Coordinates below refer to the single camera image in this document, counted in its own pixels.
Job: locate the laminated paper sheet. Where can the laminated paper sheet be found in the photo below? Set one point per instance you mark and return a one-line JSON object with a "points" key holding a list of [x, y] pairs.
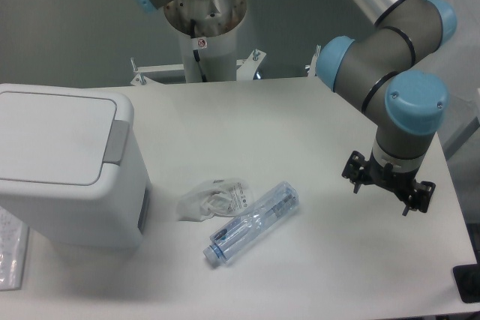
{"points": [[14, 242]]}

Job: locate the black device at edge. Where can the black device at edge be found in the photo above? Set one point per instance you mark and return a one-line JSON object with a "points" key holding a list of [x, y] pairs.
{"points": [[467, 281]]}

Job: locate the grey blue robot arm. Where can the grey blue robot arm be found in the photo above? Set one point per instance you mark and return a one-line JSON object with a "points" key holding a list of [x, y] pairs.
{"points": [[378, 77]]}

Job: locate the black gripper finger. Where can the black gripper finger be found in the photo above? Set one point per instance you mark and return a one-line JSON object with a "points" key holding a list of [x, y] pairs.
{"points": [[354, 170], [417, 196]]}

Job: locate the white plastic trash can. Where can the white plastic trash can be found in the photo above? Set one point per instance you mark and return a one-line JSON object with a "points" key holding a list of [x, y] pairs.
{"points": [[71, 167]]}

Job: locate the clear plastic water bottle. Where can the clear plastic water bottle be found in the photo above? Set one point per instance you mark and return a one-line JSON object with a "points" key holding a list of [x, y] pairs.
{"points": [[242, 231]]}

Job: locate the white mounting pedestal frame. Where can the white mounting pedestal frame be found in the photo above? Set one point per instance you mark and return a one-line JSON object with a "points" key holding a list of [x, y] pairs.
{"points": [[204, 59]]}

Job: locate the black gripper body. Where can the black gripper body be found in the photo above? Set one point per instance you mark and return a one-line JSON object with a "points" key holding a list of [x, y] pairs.
{"points": [[399, 183]]}

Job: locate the crumpled white plastic bag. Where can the crumpled white plastic bag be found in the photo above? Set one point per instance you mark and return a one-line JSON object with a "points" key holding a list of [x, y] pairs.
{"points": [[224, 197]]}

